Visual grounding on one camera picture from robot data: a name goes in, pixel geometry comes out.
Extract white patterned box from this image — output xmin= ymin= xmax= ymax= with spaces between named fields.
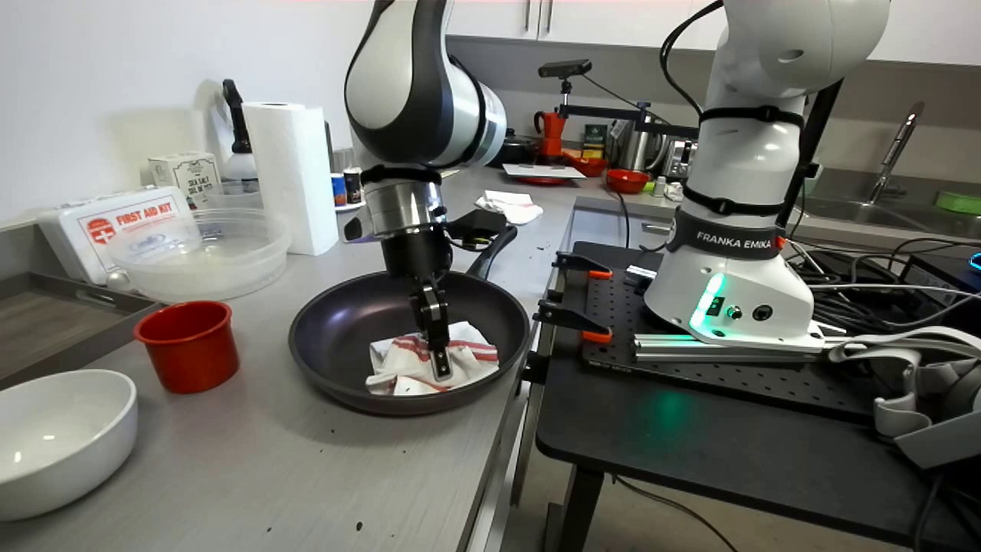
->
xmin=143 ymin=149 xmax=223 ymax=211

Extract red plastic cup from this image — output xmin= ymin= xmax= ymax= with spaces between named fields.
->
xmin=131 ymin=297 xmax=244 ymax=397

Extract white ceramic bowl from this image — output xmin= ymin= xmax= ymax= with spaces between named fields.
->
xmin=0 ymin=365 xmax=143 ymax=522

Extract white round plate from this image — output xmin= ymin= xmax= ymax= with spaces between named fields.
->
xmin=332 ymin=187 xmax=371 ymax=215

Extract white first aid kit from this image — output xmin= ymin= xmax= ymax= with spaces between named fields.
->
xmin=38 ymin=183 xmax=207 ymax=285

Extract white red-striped tea towel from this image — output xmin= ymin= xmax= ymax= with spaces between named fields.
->
xmin=363 ymin=320 xmax=502 ymax=400

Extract grey frying pan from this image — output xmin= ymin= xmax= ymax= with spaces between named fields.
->
xmin=287 ymin=224 xmax=537 ymax=418

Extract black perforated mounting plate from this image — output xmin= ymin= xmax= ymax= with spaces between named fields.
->
xmin=555 ymin=238 xmax=901 ymax=418

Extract grey plastic device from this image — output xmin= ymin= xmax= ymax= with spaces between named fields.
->
xmin=870 ymin=351 xmax=981 ymax=471

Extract white crumpled tissue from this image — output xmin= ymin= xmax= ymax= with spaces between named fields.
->
xmin=477 ymin=187 xmax=546 ymax=228

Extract silver aluminium rail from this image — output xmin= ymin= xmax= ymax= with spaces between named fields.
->
xmin=630 ymin=332 xmax=830 ymax=367

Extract steel kettle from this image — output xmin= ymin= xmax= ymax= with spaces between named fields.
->
xmin=611 ymin=118 xmax=672 ymax=179

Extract black orange-tipped clamp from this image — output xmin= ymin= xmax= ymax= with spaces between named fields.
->
xmin=548 ymin=249 xmax=618 ymax=285
xmin=531 ymin=294 xmax=621 ymax=351

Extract red pitcher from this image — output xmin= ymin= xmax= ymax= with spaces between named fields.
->
xmin=531 ymin=107 xmax=568 ymax=163

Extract small black appliance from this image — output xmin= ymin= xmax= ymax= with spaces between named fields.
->
xmin=502 ymin=130 xmax=541 ymax=170

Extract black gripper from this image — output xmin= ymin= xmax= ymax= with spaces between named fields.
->
xmin=380 ymin=224 xmax=458 ymax=381

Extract white cable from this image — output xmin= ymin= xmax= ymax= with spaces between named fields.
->
xmin=811 ymin=322 xmax=981 ymax=363

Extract steel sink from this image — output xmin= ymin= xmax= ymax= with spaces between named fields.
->
xmin=792 ymin=166 xmax=981 ymax=249

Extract green sponge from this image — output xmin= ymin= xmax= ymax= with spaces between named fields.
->
xmin=931 ymin=190 xmax=981 ymax=219

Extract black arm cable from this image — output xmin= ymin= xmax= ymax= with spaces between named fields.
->
xmin=657 ymin=0 xmax=729 ymax=93

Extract white plate with red food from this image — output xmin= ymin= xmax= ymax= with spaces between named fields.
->
xmin=502 ymin=158 xmax=588 ymax=190

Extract white paper towel roll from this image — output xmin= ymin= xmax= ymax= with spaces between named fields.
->
xmin=244 ymin=97 xmax=342 ymax=258

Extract white wall cabinets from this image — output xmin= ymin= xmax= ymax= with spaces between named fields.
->
xmin=441 ymin=0 xmax=981 ymax=72

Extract steel faucet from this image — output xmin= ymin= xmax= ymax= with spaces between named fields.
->
xmin=863 ymin=101 xmax=928 ymax=209

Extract black cable bundle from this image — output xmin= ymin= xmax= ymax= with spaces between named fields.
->
xmin=785 ymin=234 xmax=981 ymax=339

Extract black table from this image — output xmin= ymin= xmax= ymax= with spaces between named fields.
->
xmin=531 ymin=238 xmax=981 ymax=552

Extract small red bowl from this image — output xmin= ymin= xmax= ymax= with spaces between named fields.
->
xmin=566 ymin=149 xmax=611 ymax=179

